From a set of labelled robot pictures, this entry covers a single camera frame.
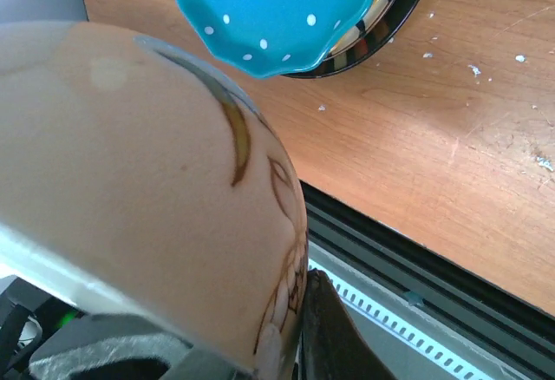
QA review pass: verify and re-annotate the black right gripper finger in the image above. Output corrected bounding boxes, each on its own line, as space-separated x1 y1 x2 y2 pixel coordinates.
300 269 395 380

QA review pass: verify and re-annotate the cream ceramic bowl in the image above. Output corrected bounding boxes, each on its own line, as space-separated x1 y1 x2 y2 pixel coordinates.
1 21 308 379

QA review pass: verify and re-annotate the teal polka dot plate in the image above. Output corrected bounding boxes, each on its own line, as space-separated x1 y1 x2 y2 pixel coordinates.
175 0 373 78

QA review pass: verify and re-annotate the black striped plate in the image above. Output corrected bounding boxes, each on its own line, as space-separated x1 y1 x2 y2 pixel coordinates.
289 0 420 79

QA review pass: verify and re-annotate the white slotted cable duct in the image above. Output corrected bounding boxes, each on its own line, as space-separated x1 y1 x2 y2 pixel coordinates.
309 259 492 380

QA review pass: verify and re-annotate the black aluminium frame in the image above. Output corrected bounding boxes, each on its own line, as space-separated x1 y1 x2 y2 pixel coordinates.
302 183 554 379

